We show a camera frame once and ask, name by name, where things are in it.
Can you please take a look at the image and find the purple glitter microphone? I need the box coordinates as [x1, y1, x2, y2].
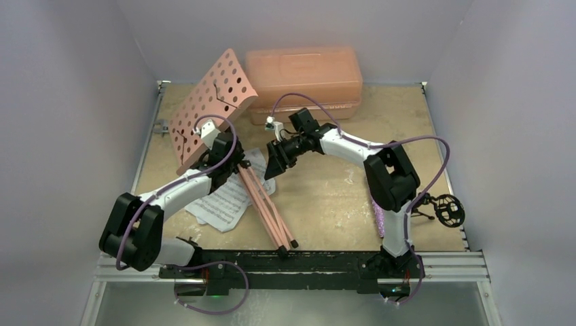
[371, 198, 385, 238]

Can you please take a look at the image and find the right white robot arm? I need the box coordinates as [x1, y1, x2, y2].
[264, 108, 420, 276]

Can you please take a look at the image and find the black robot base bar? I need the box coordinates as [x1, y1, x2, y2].
[159, 249, 425, 297]

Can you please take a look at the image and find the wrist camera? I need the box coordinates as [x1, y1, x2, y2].
[194, 119, 220, 149]
[264, 116, 284, 141]

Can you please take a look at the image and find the black microphone tripod stand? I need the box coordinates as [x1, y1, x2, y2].
[410, 192, 466, 228]

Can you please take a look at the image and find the top sheet music page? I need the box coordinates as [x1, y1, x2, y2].
[185, 148, 276, 233]

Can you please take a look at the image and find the aluminium table frame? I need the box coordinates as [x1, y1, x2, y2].
[98, 108, 490, 306]

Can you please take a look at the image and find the pink folding music stand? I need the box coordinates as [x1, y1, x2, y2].
[169, 48, 298, 251]

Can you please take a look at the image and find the red handled adjustable wrench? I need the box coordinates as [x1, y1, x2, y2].
[152, 119, 170, 136]

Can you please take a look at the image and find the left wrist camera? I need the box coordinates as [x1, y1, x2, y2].
[194, 119, 220, 149]

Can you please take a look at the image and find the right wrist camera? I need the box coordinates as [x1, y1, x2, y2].
[264, 116, 284, 141]

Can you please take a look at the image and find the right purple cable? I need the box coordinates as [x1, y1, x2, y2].
[271, 93, 451, 253]

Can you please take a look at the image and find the pink plastic storage box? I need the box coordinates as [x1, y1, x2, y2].
[245, 46, 363, 125]

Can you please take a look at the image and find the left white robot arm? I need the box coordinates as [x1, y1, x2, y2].
[98, 132, 245, 278]

